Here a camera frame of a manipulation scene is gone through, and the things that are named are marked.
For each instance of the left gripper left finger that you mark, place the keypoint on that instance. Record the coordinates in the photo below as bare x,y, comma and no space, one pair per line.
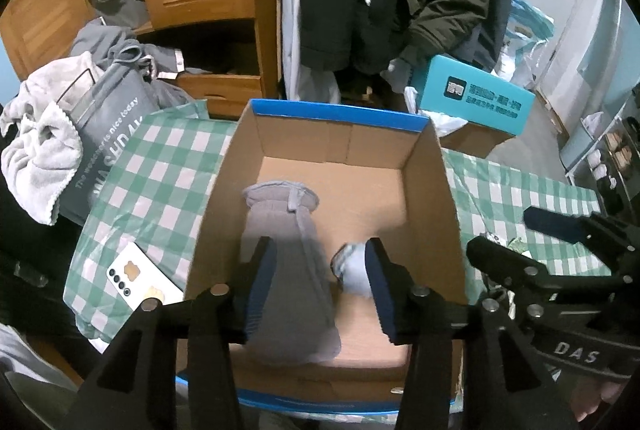
225,314

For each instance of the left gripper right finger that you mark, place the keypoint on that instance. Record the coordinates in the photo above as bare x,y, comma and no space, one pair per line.
415,316

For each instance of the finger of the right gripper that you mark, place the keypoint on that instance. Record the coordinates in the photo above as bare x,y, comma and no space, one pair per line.
569,228
502,265

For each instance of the light blue sock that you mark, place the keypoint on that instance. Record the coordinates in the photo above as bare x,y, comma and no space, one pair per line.
349,268

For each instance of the person's right hand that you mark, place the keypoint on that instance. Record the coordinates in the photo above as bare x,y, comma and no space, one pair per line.
589,392

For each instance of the grey fabric pouch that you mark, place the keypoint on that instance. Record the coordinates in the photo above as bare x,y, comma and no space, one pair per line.
297,324

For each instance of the shoe rack with shoes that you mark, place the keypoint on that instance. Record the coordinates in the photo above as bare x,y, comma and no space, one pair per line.
609,164

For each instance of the white card with dots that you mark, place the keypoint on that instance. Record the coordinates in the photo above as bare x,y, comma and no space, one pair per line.
136,278

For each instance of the brown cardboard box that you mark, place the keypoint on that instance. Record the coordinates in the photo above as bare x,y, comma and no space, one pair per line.
474,140

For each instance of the blue-edged cardboard box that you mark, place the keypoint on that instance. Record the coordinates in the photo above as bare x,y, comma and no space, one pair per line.
377,174

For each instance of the green checkered tablecloth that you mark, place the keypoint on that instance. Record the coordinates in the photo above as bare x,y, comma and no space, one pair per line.
157,191

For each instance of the white plastic bag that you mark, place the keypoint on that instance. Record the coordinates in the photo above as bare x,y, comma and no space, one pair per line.
398,74

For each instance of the teal shoe box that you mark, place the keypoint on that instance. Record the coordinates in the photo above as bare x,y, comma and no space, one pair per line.
458,90

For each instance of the blue plastic bags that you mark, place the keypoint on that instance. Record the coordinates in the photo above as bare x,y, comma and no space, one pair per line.
527,33

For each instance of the grey printed laundry bag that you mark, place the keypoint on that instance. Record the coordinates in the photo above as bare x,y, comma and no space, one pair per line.
105,118

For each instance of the light grey towel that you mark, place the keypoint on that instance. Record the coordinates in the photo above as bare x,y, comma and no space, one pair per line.
46,150

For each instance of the grey hoodie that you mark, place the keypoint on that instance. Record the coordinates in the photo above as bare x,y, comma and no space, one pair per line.
140,66

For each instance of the wooden louvered wardrobe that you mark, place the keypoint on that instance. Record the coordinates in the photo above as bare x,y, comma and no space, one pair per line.
165,4

